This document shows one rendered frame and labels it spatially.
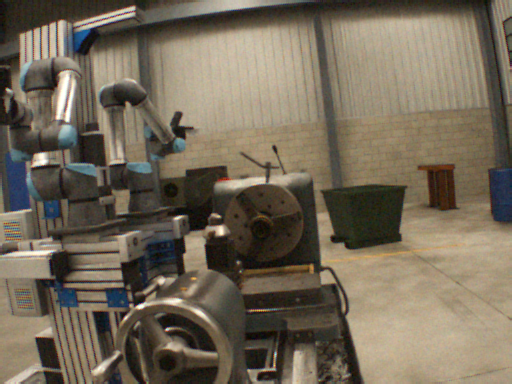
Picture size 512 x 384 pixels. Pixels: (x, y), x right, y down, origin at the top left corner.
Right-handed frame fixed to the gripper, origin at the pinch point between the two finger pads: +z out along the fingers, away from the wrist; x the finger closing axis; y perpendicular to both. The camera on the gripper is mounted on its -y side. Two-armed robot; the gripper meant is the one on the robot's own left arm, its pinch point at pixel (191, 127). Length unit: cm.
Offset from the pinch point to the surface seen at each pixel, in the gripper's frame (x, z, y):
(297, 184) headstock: 86, -30, 26
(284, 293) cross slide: 120, -102, 46
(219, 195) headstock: 56, -46, 31
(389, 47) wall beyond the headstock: -162, 994, -252
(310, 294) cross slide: 126, -99, 46
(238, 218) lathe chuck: 73, -55, 38
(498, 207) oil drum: 155, 598, 113
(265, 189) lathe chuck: 82, -50, 26
